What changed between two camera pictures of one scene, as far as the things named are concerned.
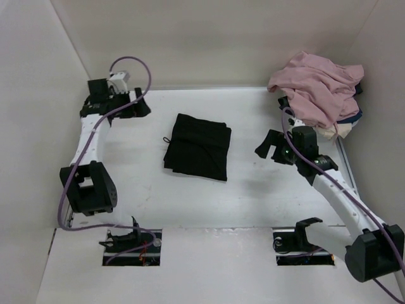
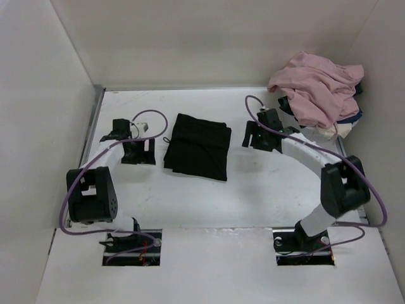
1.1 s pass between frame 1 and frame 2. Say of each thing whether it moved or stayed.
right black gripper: moved
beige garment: stayed
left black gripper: moved
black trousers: stayed
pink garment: stayed
